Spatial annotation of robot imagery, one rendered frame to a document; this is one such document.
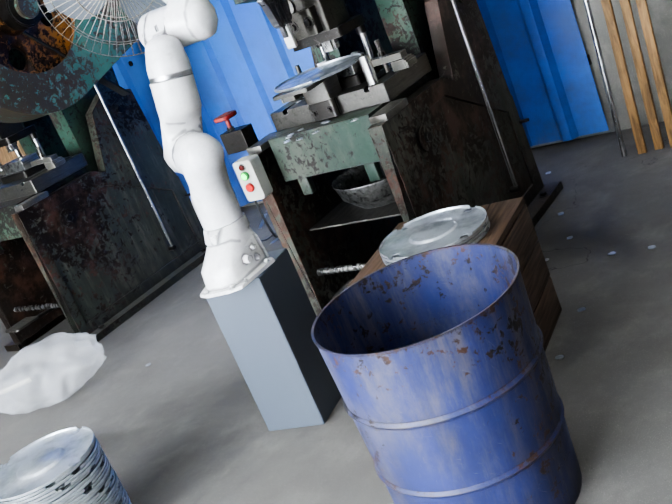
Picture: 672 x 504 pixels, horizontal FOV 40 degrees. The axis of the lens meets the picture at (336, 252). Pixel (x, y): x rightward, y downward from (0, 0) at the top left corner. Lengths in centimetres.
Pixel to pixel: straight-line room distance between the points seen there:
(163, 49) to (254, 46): 229
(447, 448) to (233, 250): 89
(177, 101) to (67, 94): 161
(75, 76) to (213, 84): 108
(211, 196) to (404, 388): 90
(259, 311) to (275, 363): 16
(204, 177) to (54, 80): 167
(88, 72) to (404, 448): 262
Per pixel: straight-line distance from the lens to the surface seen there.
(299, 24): 285
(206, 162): 223
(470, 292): 195
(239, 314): 239
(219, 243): 233
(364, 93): 277
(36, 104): 377
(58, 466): 239
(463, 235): 228
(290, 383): 244
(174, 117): 231
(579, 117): 395
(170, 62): 229
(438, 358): 159
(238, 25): 458
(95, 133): 417
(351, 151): 275
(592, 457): 200
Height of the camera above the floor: 114
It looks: 18 degrees down
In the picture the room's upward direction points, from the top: 23 degrees counter-clockwise
